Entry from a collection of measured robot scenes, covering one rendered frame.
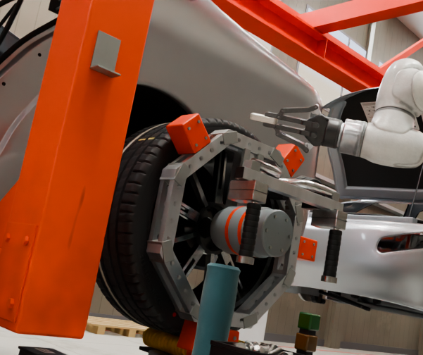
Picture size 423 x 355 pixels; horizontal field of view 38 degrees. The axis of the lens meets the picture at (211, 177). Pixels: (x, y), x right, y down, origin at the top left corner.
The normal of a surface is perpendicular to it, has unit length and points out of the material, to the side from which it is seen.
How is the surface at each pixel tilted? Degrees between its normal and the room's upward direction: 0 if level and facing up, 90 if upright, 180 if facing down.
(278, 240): 90
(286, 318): 90
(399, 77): 76
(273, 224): 90
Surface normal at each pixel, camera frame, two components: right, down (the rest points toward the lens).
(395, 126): -0.11, -0.45
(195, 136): 0.67, 0.00
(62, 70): -0.72, -0.25
